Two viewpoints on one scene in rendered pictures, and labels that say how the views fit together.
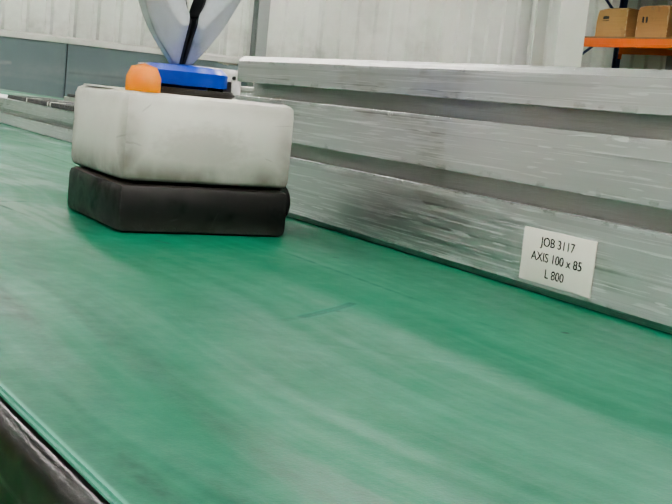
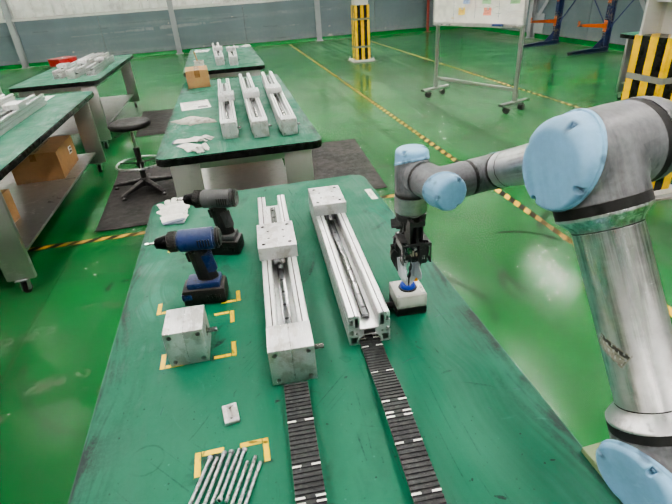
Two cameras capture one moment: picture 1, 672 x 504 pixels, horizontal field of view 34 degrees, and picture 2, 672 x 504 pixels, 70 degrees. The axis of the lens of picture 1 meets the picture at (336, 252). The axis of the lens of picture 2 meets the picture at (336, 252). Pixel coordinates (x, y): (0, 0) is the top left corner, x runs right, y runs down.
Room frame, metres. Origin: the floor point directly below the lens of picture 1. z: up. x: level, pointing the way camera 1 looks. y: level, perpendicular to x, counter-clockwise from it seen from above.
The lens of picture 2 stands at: (1.55, 0.30, 1.54)
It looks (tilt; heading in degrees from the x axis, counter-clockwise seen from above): 29 degrees down; 202
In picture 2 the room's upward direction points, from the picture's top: 4 degrees counter-clockwise
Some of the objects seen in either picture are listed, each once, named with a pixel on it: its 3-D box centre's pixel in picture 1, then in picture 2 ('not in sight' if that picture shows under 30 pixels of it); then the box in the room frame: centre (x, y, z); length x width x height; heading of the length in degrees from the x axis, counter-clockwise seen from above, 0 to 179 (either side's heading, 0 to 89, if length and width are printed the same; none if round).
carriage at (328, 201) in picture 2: not in sight; (326, 203); (0.13, -0.30, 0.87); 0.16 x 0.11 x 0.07; 30
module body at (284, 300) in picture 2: not in sight; (279, 257); (0.44, -0.34, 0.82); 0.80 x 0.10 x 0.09; 30
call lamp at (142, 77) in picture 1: (143, 77); not in sight; (0.48, 0.09, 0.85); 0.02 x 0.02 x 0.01
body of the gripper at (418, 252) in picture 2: not in sight; (411, 236); (0.55, 0.09, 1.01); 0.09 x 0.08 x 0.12; 30
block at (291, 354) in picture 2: not in sight; (296, 351); (0.82, -0.11, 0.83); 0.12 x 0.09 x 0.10; 120
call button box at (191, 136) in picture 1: (194, 157); (404, 296); (0.53, 0.07, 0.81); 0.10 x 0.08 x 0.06; 120
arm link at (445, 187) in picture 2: not in sight; (443, 184); (0.60, 0.17, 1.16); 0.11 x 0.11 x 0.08; 43
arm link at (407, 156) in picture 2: not in sight; (412, 171); (0.54, 0.09, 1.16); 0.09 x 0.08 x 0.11; 43
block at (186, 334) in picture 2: not in sight; (193, 334); (0.83, -0.38, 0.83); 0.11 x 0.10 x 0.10; 121
